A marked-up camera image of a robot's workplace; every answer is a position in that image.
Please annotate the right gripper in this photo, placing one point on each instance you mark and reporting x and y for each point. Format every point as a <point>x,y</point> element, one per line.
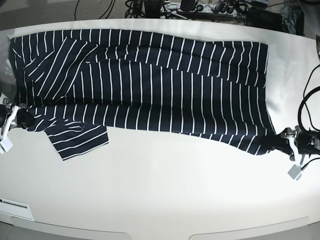
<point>4,113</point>

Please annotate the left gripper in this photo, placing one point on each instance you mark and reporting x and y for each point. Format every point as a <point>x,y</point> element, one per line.
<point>306,144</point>

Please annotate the navy white striped T-shirt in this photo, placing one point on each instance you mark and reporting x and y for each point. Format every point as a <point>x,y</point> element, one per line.
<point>77,83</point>

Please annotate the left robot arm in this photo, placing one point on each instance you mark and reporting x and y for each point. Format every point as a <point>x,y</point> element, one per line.
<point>293,70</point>

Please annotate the white label sticker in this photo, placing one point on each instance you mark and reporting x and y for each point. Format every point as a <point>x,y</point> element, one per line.
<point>16,209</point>

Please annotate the white power strip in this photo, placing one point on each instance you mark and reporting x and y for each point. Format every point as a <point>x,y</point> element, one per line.
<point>211,9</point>

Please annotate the black equipment stand background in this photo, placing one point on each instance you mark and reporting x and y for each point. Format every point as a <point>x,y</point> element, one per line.
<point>153,8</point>

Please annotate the black cable bundle background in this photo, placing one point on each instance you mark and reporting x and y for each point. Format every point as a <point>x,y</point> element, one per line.
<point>135,9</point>

